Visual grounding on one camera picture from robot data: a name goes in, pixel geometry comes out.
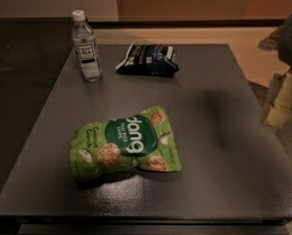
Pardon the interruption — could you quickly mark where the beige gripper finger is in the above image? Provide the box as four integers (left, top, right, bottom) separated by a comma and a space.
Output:
263, 69, 292, 127

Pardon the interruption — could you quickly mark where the dark blue chip bag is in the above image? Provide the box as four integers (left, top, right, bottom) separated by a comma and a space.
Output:
116, 44, 179, 77

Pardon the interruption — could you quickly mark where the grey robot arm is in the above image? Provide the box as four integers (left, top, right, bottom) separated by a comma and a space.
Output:
258, 14, 292, 127

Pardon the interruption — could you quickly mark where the green rice chips bag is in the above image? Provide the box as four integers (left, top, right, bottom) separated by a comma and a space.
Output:
70, 106, 182, 183

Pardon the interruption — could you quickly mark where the clear water bottle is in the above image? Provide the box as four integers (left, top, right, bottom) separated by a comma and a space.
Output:
72, 10, 103, 82

